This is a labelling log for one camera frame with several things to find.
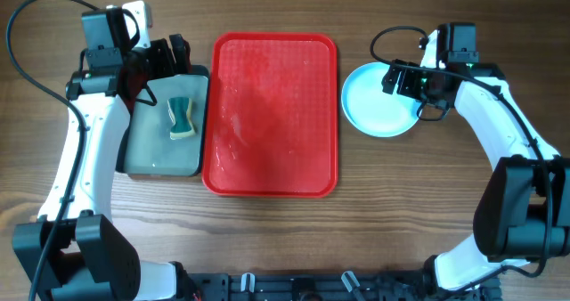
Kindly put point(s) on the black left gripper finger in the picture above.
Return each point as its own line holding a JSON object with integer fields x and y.
{"x": 181, "y": 51}
{"x": 162, "y": 59}

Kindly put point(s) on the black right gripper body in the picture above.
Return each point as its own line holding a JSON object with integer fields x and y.
{"x": 414, "y": 83}

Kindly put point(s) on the black metal-lined tray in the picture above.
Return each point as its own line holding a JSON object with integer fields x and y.
{"x": 147, "y": 148}

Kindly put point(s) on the yellow green sponge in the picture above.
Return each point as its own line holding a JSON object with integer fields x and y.
{"x": 179, "y": 109}

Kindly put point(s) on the light blue plate with stain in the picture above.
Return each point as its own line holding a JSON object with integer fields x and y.
{"x": 372, "y": 111}

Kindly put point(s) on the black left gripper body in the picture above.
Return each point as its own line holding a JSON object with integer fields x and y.
{"x": 139, "y": 57}

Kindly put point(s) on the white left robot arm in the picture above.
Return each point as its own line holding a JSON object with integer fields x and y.
{"x": 73, "y": 251}

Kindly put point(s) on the red plastic tray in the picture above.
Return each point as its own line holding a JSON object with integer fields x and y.
{"x": 272, "y": 126}

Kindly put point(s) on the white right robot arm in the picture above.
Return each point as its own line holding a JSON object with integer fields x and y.
{"x": 522, "y": 219}

